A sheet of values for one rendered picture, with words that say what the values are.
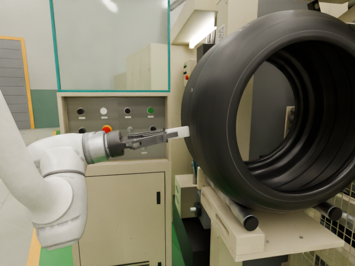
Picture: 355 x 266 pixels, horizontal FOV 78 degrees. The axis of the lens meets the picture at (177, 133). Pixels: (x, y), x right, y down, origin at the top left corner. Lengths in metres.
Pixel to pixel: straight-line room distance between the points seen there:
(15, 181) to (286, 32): 0.65
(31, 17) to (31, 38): 0.68
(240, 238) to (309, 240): 0.25
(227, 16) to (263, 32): 0.40
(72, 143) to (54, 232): 0.21
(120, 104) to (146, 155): 0.31
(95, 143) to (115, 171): 0.61
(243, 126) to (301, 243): 0.48
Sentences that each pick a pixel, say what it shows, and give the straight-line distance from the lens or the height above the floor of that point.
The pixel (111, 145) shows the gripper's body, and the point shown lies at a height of 1.13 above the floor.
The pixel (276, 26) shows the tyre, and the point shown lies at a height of 1.43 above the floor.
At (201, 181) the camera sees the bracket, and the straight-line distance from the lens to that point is 0.98.
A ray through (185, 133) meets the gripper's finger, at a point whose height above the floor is 1.15.
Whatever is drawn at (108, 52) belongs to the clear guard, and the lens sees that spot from 1.19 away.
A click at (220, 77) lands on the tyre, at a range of 0.57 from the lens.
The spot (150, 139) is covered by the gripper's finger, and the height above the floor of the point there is 1.14.
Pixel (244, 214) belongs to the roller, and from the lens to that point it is 0.71.
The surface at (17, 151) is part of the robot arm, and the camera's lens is 0.46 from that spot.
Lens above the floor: 1.27
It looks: 10 degrees down
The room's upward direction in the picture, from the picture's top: straight up
